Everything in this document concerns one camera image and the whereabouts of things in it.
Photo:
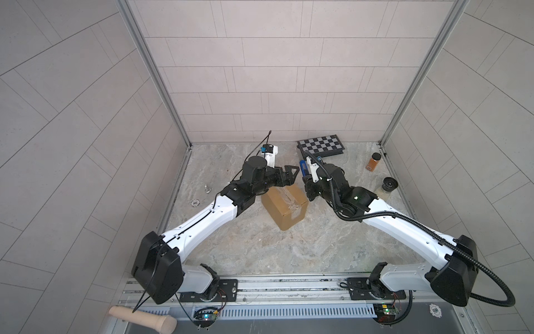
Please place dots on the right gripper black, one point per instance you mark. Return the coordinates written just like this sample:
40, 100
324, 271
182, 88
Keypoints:
308, 186

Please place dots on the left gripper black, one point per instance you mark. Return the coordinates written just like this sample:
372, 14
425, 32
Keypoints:
285, 181

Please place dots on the brown cardboard express box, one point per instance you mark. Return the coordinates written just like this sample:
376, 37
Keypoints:
286, 205

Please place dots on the blue utility knife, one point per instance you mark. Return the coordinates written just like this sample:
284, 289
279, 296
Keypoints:
303, 167

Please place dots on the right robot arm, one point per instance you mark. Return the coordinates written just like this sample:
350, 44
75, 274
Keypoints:
443, 271

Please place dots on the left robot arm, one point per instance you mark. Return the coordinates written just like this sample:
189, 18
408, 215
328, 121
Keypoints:
159, 266

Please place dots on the black white chessboard box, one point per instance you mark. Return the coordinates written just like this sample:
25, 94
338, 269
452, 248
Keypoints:
323, 146

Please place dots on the orange spice bottle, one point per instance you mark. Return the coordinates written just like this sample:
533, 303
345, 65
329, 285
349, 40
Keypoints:
373, 162

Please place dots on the white spice jar black lid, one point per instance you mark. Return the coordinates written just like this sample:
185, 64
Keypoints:
385, 189

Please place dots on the right green circuit board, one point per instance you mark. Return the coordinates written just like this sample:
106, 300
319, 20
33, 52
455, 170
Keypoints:
385, 313

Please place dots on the green circuit board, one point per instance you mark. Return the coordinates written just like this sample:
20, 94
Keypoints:
385, 313
207, 314

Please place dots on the left green circuit board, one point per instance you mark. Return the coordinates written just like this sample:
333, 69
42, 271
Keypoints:
207, 314

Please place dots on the white round sticker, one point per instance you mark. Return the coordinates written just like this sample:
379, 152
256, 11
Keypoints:
435, 310

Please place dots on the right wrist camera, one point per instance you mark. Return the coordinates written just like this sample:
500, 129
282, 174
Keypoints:
313, 165

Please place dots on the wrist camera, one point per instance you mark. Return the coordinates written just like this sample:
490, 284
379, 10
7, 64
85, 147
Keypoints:
269, 153
313, 165

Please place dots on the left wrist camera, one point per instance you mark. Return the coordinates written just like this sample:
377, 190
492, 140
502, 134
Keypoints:
269, 153

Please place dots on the aluminium mounting rail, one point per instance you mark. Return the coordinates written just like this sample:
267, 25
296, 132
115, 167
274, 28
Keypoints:
284, 289

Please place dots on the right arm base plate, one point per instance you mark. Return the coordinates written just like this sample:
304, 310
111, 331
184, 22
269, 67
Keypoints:
363, 289

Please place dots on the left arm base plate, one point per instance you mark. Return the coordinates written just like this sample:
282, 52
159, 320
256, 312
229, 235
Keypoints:
223, 290

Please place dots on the wooden handle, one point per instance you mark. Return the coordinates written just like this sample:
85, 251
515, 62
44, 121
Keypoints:
160, 324

